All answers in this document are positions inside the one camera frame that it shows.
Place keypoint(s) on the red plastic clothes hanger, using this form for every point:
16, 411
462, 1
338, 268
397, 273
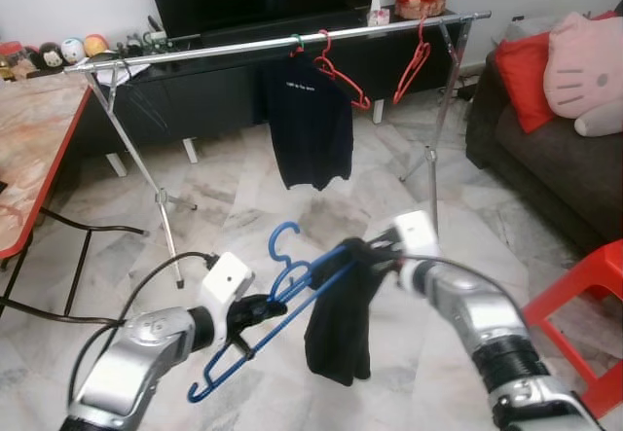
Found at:
401, 92
364, 102

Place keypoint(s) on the white pink tissue pack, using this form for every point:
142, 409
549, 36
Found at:
380, 15

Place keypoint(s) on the grey totoro plush toy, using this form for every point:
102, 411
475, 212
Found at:
604, 120

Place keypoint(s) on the navy blue t-shirt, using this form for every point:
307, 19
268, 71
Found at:
307, 120

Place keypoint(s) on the dark brown fabric sofa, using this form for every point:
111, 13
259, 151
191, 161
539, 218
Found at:
555, 168

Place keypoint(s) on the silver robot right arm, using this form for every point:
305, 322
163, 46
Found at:
487, 324

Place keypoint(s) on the green hook clothes hanger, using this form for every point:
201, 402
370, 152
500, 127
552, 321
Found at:
298, 42

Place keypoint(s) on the red square cushion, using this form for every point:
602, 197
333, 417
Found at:
526, 81

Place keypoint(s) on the red plastic stool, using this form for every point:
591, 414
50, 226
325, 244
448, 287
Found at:
584, 285

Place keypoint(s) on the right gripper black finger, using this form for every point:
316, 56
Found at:
360, 246
360, 261

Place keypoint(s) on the orange round plush toy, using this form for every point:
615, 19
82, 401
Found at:
95, 45

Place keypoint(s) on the blue plastic clothes hanger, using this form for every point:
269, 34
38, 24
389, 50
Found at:
272, 244

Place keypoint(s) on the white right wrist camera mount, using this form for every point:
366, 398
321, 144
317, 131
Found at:
417, 232

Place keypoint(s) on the black garment with green print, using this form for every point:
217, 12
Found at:
341, 334

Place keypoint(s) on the silver metal clothes rack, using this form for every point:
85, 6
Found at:
195, 51

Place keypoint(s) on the pink cat face pillow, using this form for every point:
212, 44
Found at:
584, 66

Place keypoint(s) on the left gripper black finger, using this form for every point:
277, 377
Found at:
276, 313
277, 301

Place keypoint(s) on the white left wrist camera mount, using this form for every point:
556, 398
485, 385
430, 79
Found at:
226, 285

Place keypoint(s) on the white round plush toy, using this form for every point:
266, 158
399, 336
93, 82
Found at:
73, 50

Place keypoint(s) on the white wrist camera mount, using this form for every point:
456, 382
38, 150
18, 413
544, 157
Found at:
417, 232
226, 285

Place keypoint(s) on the black mouse plush toy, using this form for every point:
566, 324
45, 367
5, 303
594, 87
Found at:
49, 56

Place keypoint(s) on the black low tv cabinet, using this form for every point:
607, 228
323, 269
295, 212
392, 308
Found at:
214, 100

